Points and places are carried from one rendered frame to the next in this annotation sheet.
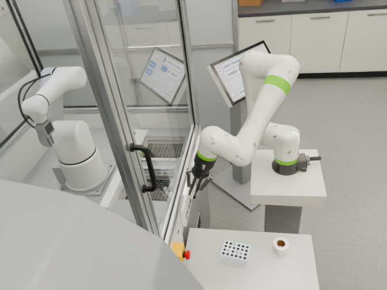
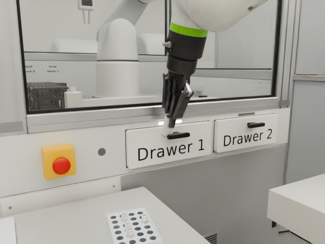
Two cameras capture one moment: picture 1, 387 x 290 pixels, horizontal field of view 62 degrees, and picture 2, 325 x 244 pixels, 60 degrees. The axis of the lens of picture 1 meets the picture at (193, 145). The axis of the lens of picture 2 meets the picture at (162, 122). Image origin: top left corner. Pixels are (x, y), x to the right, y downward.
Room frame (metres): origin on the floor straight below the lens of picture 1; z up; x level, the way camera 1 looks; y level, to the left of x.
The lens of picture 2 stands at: (0.57, -0.53, 1.10)
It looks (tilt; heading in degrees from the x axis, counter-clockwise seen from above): 11 degrees down; 47
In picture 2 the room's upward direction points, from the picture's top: straight up
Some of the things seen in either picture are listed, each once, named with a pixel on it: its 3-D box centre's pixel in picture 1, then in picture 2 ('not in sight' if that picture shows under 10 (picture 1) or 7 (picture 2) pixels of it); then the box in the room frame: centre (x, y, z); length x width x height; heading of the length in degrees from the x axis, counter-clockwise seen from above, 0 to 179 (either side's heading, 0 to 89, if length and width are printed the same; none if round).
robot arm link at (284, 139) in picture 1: (284, 143); not in sight; (1.33, -0.47, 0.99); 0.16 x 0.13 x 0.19; 46
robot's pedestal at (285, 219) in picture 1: (281, 220); not in sight; (1.32, -0.49, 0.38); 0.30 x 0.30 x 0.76; 76
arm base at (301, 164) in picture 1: (296, 161); not in sight; (1.31, -0.54, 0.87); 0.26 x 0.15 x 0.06; 82
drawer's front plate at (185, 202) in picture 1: (188, 197); (171, 143); (1.15, 0.06, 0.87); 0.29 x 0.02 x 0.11; 166
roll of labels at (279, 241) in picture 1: (280, 245); not in sight; (0.86, -0.33, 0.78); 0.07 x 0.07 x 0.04
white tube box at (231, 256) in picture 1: (235, 252); (132, 234); (0.86, -0.12, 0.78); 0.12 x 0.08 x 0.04; 66
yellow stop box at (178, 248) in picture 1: (178, 254); (58, 161); (0.83, 0.12, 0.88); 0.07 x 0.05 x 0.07; 166
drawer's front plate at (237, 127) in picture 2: (197, 156); (247, 132); (1.46, -0.01, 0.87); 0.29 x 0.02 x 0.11; 166
